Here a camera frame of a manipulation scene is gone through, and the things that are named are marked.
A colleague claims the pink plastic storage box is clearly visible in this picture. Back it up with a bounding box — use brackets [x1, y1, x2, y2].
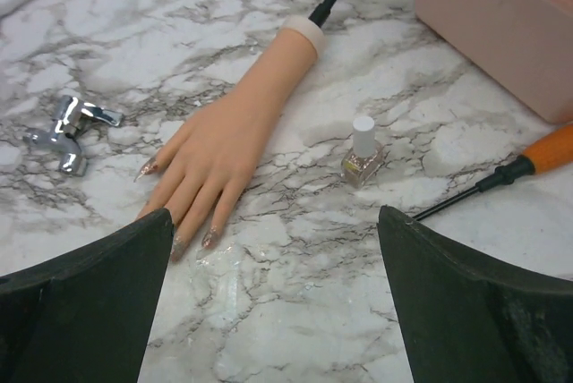
[415, 0, 572, 123]

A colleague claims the mannequin practice hand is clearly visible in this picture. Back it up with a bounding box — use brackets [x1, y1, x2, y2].
[138, 16, 325, 260]

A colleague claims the white nail polish cap brush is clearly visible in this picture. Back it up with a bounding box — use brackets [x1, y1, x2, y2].
[352, 115, 377, 158]

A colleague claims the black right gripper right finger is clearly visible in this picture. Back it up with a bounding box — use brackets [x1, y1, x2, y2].
[377, 206, 572, 383]

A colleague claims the glitter nail polish bottle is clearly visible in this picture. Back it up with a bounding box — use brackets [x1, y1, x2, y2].
[340, 140, 384, 189]

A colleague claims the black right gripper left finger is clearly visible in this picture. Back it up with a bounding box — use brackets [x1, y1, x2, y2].
[1, 209, 174, 383]

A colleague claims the orange handled screwdriver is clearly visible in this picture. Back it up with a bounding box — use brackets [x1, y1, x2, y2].
[413, 123, 573, 221]

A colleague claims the chrome faucet tap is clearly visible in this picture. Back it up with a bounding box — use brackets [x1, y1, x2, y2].
[22, 96, 124, 176]

